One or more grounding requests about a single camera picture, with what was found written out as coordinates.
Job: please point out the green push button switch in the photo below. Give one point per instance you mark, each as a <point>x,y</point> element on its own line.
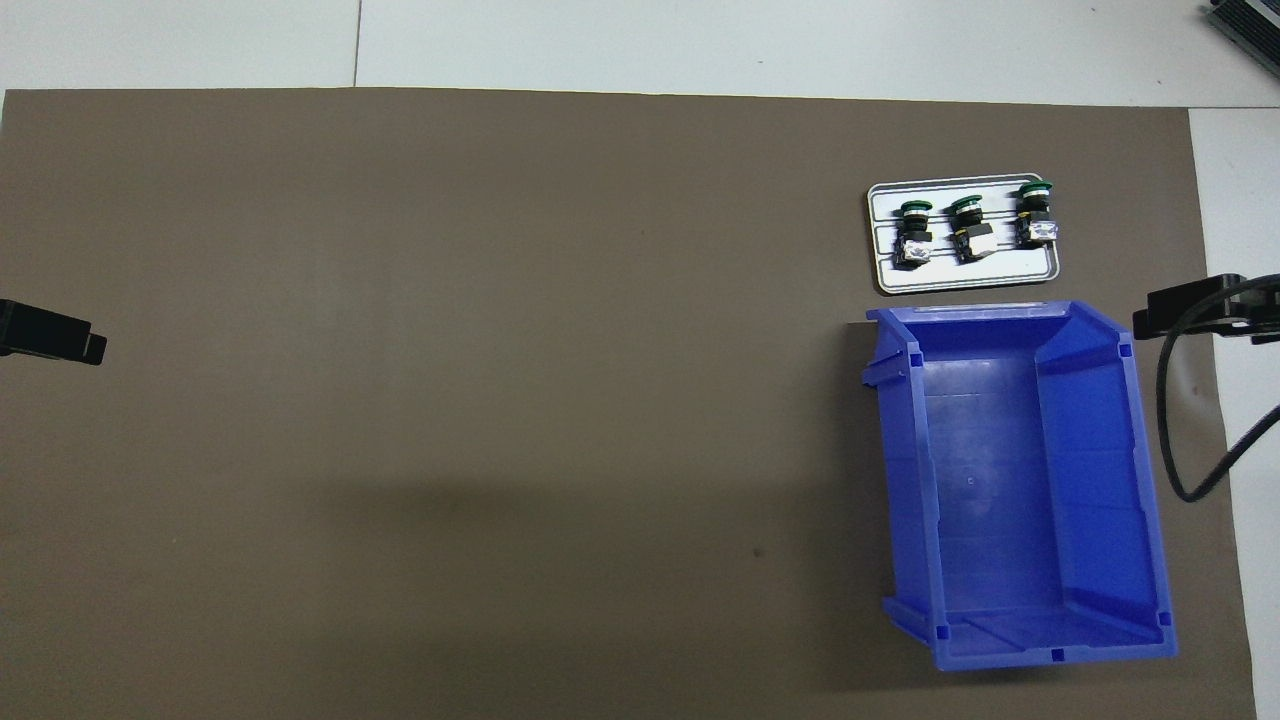
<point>913,240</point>
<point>971,240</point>
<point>1036,222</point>

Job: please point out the blue plastic storage bin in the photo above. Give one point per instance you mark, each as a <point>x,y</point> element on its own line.
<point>1000,480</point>

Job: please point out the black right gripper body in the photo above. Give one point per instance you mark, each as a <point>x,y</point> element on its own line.
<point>1255,318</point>

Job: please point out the grey metal tray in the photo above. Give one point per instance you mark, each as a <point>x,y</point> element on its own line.
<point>985,275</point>

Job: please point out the brown table mat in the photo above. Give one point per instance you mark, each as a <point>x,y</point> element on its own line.
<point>500,400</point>

